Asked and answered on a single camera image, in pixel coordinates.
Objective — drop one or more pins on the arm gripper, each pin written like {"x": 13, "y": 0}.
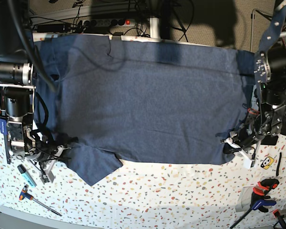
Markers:
{"x": 47, "y": 159}
{"x": 244, "y": 146}

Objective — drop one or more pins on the blue T-shirt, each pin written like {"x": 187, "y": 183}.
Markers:
{"x": 143, "y": 102}

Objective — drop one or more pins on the small black case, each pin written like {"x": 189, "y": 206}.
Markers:
{"x": 269, "y": 141}

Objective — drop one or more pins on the teal highlighter marker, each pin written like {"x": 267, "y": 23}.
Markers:
{"x": 25, "y": 174}

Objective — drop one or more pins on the yellow cartoon sticker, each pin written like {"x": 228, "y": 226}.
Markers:
{"x": 267, "y": 162}

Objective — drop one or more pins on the clear plastic bag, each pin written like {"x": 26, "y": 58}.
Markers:
{"x": 244, "y": 200}

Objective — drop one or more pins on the terrazzo patterned tablecloth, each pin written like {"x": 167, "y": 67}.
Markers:
{"x": 144, "y": 195}

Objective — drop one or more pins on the white power strip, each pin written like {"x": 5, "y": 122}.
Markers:
{"x": 109, "y": 22}

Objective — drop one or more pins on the orange handled T screwdriver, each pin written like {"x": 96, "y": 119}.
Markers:
{"x": 25, "y": 195}

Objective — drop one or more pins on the white table leg post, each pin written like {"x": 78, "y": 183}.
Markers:
{"x": 154, "y": 27}

